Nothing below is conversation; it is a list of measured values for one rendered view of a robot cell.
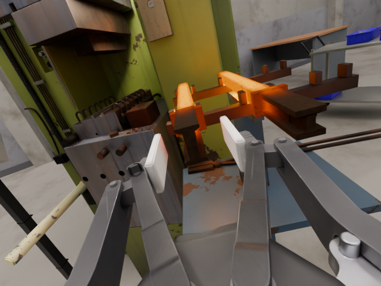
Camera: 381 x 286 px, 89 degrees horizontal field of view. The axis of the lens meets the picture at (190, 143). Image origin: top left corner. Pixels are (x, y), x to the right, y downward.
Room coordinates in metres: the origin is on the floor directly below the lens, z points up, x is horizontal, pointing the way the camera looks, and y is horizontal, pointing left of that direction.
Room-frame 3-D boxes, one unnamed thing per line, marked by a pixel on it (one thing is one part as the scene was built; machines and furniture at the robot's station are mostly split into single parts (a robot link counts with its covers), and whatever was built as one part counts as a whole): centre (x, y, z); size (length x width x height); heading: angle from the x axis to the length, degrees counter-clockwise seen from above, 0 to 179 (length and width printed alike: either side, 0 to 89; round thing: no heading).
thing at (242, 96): (0.42, -0.14, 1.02); 0.23 x 0.06 x 0.02; 175
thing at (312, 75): (0.41, -0.26, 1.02); 0.23 x 0.06 x 0.02; 175
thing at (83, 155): (0.95, 0.22, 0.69); 0.56 x 0.38 x 0.45; 166
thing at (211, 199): (0.42, -0.14, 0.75); 0.40 x 0.30 x 0.02; 85
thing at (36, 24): (0.96, 0.28, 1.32); 0.42 x 0.20 x 0.10; 166
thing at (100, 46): (0.99, 0.25, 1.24); 0.30 x 0.07 x 0.06; 166
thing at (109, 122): (0.96, 0.28, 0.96); 0.42 x 0.20 x 0.09; 166
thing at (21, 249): (0.75, 0.69, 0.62); 0.44 x 0.05 x 0.05; 166
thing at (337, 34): (4.10, -2.52, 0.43); 1.61 x 0.82 x 0.85; 16
